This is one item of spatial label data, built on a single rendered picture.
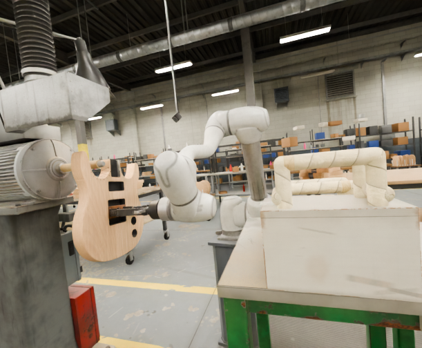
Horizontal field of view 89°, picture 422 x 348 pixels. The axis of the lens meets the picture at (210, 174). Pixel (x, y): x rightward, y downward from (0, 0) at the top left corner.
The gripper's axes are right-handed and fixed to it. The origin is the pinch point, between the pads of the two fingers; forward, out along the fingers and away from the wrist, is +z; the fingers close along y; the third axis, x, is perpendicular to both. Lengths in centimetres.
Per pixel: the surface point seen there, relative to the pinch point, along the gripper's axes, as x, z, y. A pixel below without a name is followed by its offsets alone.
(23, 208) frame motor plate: 4.4, 30.2, -15.8
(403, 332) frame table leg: -55, -104, 31
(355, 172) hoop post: 8, -80, -18
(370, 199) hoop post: 2, -80, -25
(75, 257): -24, 42, 15
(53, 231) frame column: -8.1, 38.4, 1.5
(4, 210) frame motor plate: 3.9, 37.1, -17.9
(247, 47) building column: 457, -6, 633
